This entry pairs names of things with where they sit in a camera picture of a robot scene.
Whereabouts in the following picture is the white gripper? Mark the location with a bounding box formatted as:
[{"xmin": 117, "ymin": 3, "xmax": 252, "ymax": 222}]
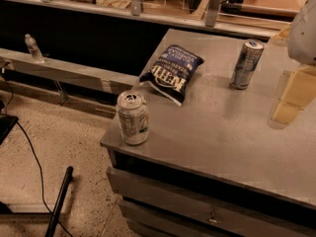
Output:
[{"xmin": 268, "ymin": 0, "xmax": 316, "ymax": 129}]

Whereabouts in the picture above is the blue silver redbull can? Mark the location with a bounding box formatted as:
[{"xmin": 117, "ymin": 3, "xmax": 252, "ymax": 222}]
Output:
[{"xmin": 230, "ymin": 39, "xmax": 264, "ymax": 89}]

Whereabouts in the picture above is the white green soda can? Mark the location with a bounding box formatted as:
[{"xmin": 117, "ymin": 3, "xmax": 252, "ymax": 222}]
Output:
[{"xmin": 117, "ymin": 90, "xmax": 149, "ymax": 145}]

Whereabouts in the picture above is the blue kettle chips bag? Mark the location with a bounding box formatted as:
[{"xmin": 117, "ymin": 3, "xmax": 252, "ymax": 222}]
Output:
[{"xmin": 139, "ymin": 44, "xmax": 204, "ymax": 107}]

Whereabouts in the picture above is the grey drawer cabinet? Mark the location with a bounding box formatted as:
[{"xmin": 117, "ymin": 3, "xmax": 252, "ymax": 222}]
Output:
[{"xmin": 107, "ymin": 150, "xmax": 316, "ymax": 237}]

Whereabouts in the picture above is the clear plastic water bottle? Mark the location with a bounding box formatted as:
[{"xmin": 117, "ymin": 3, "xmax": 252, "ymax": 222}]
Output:
[{"xmin": 25, "ymin": 34, "xmax": 44, "ymax": 63}]

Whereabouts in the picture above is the black metal leg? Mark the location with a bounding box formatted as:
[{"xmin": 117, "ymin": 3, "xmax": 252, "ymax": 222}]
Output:
[{"xmin": 45, "ymin": 166, "xmax": 73, "ymax": 237}]

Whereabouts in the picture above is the black device at left edge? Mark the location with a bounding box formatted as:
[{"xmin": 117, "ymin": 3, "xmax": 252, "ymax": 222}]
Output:
[{"xmin": 0, "ymin": 114, "xmax": 19, "ymax": 145}]

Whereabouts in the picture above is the grey metal bench rail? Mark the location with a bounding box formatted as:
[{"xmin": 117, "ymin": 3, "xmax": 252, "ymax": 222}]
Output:
[{"xmin": 0, "ymin": 48, "xmax": 138, "ymax": 95}]

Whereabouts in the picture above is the black cable on floor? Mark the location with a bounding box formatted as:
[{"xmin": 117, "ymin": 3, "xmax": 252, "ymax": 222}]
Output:
[{"xmin": 0, "ymin": 61, "xmax": 74, "ymax": 237}]

